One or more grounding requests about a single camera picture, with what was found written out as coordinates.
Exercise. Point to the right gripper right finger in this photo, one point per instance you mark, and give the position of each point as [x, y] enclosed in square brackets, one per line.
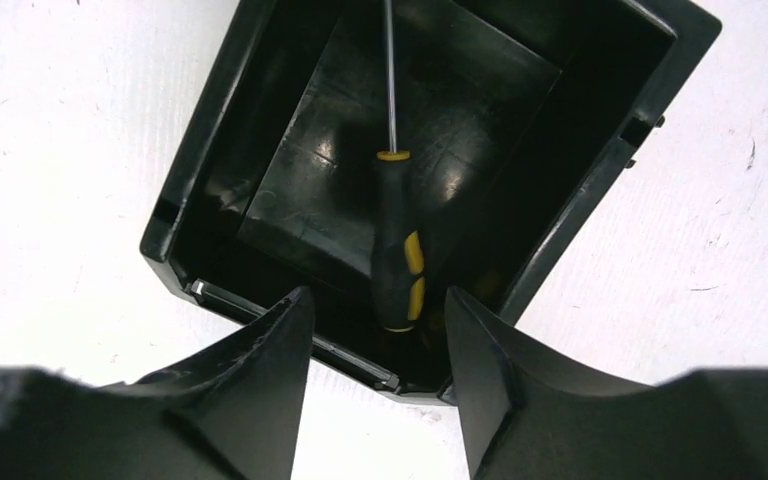
[528, 411]

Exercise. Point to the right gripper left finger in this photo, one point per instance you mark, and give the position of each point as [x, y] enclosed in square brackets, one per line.
[229, 411]

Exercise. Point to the black yellow screwdriver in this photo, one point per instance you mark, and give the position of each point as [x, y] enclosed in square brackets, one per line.
[397, 259]

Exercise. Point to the black plastic bin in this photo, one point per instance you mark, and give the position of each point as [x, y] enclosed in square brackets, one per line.
[519, 116]

